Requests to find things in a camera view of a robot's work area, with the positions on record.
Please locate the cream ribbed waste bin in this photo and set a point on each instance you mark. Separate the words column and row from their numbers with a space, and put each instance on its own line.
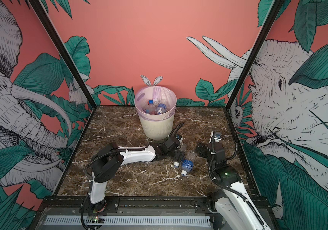
column 157, row 129

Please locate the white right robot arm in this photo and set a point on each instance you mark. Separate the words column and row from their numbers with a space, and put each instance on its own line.
column 232, row 200

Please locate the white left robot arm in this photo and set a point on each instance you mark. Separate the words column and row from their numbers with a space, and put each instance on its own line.
column 104, row 165

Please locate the purple bin liner bag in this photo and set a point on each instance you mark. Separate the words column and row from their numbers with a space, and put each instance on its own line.
column 157, row 94

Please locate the crushed clear plastic bottle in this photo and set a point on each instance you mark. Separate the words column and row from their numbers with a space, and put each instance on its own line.
column 161, row 108

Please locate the blue label bottle white cap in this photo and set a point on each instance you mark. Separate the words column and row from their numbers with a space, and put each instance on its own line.
column 179, row 155

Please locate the black right corner frame post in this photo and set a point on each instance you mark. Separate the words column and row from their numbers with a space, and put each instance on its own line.
column 271, row 16

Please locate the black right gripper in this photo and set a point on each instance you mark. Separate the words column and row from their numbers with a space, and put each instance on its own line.
column 206, row 148

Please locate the white slotted cable duct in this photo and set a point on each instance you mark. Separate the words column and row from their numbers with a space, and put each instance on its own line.
column 195, row 221

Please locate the black left corner frame post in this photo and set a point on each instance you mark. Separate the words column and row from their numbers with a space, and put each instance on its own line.
column 54, row 36

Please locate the black corner frame post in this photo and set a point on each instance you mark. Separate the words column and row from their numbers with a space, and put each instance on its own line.
column 271, row 16
column 54, row 36

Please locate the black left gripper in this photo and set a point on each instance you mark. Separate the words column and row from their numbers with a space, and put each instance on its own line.
column 178, row 157

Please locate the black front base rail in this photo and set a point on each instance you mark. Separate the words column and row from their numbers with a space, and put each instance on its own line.
column 201, row 204

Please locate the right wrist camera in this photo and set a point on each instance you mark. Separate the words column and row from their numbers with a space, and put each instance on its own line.
column 215, row 136

